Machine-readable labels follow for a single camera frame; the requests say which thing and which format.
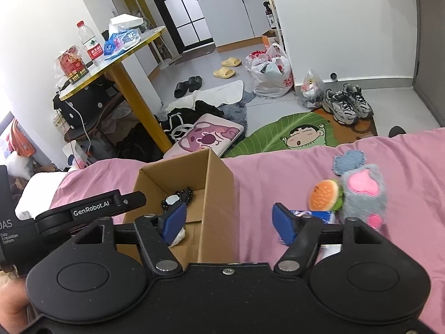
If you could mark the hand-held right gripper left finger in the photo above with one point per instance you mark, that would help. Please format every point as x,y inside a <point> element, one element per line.
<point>175,222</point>

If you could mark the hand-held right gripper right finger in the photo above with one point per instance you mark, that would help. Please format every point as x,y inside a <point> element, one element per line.
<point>283,224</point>

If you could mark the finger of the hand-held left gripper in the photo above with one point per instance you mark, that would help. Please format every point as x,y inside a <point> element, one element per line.
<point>90,210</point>

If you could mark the blue white tissue packet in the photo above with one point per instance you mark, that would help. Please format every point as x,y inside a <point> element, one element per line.
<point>323,215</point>

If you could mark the brown cardboard box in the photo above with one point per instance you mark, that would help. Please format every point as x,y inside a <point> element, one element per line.
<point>215,195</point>

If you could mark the burger plush toy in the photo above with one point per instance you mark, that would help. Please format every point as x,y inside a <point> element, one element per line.
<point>323,195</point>

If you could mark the grey fluffy plush toy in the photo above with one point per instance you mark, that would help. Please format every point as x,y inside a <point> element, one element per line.
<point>358,205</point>

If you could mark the blue denim patch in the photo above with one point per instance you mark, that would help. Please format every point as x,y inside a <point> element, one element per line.
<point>347,161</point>

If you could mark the person's left hand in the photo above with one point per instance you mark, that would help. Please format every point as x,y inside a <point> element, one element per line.
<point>12,302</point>

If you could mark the clear plastic wrapper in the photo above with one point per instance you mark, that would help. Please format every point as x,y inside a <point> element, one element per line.
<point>179,238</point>

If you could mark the black wrist watch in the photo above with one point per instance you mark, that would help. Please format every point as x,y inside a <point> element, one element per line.
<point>173,200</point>

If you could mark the pink bed sheet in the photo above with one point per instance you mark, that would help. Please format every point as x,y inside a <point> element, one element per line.
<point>260,188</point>

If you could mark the white pillow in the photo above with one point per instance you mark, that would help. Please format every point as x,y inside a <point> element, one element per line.
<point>38,191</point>

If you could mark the green leaf cartoon mat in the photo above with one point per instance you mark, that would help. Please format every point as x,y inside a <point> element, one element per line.
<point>267,135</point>

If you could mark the pink bear laptop bag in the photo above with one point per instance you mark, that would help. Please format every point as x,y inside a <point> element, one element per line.
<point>208,135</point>

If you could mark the brown wooden chair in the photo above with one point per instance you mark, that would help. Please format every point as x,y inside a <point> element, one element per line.
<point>104,118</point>

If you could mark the orange cloth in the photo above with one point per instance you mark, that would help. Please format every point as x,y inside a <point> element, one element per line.
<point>22,139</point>

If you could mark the black polka dot bag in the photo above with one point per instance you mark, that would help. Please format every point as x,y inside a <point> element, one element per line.
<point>87,104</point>

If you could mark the yellow legged round table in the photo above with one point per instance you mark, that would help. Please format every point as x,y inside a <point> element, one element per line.
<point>139,111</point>

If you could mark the black clothes pile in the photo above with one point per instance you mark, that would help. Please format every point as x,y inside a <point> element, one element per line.
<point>205,109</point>

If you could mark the grey fluffy rug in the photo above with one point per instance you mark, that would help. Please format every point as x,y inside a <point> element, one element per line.
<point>236,111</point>

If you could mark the brown floor mat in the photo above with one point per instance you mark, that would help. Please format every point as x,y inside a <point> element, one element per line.
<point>361,128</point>

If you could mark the grey sneaker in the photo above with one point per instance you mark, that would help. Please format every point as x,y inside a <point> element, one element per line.
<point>339,109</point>
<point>361,102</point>

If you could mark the black slipper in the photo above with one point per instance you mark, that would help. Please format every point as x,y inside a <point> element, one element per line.
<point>194,83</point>
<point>180,89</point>

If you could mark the clear trash bag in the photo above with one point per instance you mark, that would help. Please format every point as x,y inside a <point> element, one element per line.
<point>311,90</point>

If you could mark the white towel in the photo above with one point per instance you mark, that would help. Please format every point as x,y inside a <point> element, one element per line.
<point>222,92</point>

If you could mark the white plastic shopping bag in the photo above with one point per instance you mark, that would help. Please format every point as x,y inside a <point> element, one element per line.
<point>274,80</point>

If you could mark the red snack package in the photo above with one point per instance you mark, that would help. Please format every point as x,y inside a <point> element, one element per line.
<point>71,64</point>

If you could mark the yellow slipper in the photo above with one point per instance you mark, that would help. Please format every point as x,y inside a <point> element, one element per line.
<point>231,62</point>
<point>224,73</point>

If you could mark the white fan base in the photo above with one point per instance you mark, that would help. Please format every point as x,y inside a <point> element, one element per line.
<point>163,64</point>

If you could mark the clear water bottle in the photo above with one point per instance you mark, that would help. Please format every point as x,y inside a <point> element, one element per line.
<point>91,47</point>

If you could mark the blue printed packet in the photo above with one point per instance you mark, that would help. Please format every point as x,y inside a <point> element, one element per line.
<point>111,45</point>

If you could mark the dark door mat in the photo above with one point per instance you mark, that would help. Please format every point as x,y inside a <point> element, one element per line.
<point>194,55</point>

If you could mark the red clear plastic bag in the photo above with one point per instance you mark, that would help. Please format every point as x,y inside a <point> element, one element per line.
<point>255,57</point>

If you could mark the clear blue plastic bag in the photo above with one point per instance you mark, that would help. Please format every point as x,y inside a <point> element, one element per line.
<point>128,38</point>

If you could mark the orange cardboard box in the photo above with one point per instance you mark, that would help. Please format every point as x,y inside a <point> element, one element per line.
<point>267,38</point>

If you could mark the white flat box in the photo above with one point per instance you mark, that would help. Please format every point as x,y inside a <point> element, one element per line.
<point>125,21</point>

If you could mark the white shelf rack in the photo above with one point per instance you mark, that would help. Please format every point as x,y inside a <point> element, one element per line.
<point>278,24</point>

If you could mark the dark spray bottle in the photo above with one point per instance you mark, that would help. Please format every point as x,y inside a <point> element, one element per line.
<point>268,15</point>

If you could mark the white kitchen cabinet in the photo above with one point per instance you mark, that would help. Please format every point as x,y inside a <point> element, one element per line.
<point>226,14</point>

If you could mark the black framed glass door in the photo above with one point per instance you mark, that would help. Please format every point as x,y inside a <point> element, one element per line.
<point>180,7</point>

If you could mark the grey door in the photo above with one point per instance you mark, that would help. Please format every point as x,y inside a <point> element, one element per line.
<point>429,41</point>

